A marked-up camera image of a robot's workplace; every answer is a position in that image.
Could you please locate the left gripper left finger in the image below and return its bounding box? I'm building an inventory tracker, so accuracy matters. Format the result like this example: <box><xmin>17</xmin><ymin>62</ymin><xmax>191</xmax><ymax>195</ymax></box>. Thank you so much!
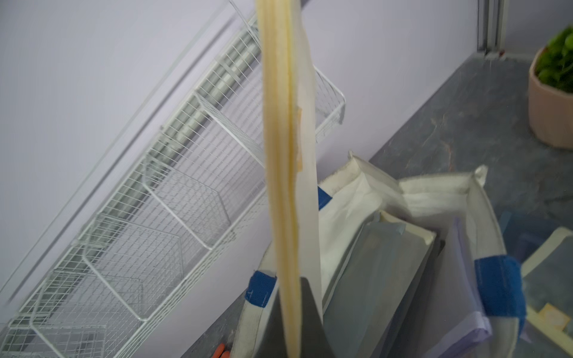
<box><xmin>253</xmin><ymin>286</ymin><xmax>282</xmax><ymax>357</ymax></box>

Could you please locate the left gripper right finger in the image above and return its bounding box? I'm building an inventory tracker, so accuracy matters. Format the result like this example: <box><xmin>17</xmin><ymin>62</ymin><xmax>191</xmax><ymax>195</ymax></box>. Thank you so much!
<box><xmin>300</xmin><ymin>277</ymin><xmax>334</xmax><ymax>358</ymax></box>

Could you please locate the grey mesh pouch front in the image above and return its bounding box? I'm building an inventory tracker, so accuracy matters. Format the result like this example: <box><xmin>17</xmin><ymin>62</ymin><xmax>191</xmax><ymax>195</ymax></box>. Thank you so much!
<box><xmin>323</xmin><ymin>211</ymin><xmax>437</xmax><ymax>357</ymax></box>

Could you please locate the purple mesh pouch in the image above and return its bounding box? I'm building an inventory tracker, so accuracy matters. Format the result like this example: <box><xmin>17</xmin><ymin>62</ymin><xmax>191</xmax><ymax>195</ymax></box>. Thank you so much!
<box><xmin>416</xmin><ymin>217</ymin><xmax>492</xmax><ymax>357</ymax></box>

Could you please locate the blue mesh pouch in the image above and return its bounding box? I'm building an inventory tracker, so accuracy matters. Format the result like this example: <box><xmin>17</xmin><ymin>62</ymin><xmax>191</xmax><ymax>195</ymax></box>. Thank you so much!
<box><xmin>498</xmin><ymin>211</ymin><xmax>572</xmax><ymax>277</ymax></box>

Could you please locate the white canvas Doraemon tote bag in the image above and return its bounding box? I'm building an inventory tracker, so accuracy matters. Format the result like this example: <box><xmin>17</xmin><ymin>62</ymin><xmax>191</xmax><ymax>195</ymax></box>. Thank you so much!
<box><xmin>231</xmin><ymin>156</ymin><xmax>525</xmax><ymax>357</ymax></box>

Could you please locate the yellow mesh pouch bottom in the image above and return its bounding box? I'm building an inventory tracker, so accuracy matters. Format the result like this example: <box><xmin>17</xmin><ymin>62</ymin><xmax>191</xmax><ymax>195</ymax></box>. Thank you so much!
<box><xmin>522</xmin><ymin>227</ymin><xmax>572</xmax><ymax>357</ymax></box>

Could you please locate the red rubber glove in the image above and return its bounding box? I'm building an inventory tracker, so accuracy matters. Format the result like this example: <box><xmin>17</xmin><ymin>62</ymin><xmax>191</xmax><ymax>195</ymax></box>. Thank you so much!
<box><xmin>211</xmin><ymin>343</ymin><xmax>231</xmax><ymax>358</ymax></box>

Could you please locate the green plant in beige pot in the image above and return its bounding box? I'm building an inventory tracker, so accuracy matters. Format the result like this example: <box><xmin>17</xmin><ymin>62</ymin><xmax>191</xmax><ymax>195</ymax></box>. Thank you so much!
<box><xmin>528</xmin><ymin>25</ymin><xmax>572</xmax><ymax>150</ymax></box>

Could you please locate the long white wire wall basket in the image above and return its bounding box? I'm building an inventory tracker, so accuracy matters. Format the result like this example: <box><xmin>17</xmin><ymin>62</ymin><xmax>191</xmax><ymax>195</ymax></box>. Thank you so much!
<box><xmin>0</xmin><ymin>0</ymin><xmax>346</xmax><ymax>358</ymax></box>

